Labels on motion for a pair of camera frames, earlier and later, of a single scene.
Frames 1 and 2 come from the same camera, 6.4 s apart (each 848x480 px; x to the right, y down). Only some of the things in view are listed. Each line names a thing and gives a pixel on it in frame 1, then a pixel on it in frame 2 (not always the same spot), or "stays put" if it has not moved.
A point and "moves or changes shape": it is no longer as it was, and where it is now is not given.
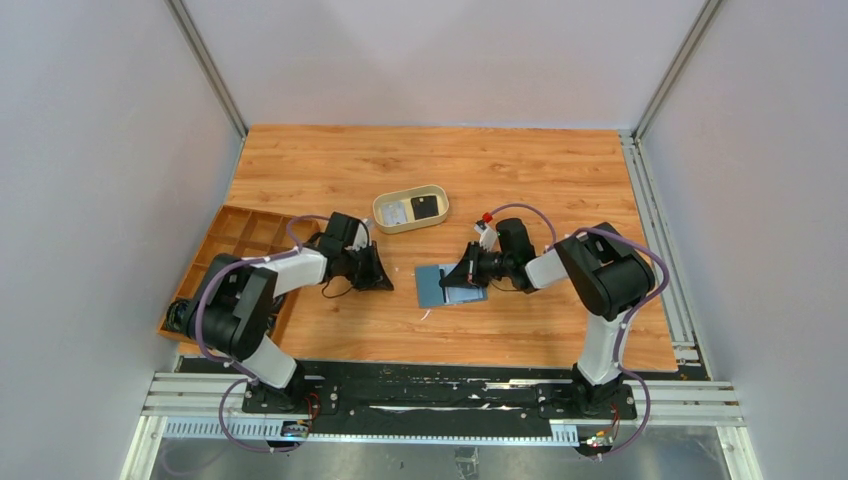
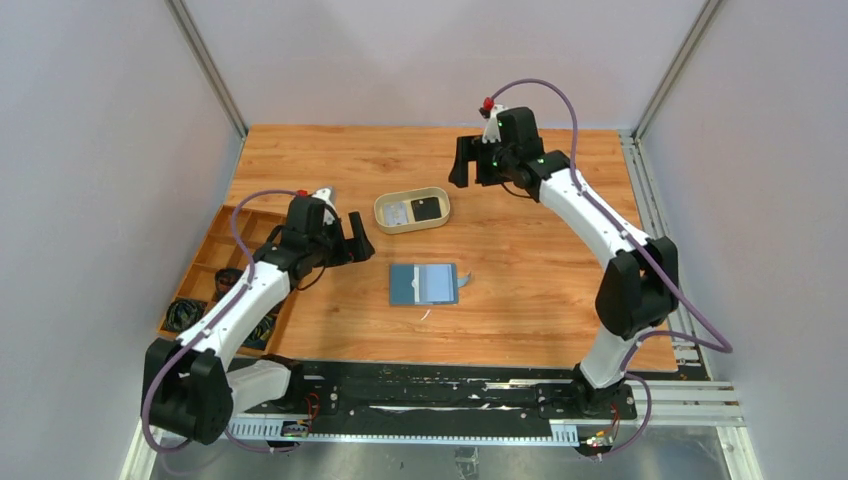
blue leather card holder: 431,293 moves or changes shape
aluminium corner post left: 207,63 stays put
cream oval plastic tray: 410,209 stays put
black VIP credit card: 424,207 stays put
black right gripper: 472,266 → 474,151
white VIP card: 393,213 stays put
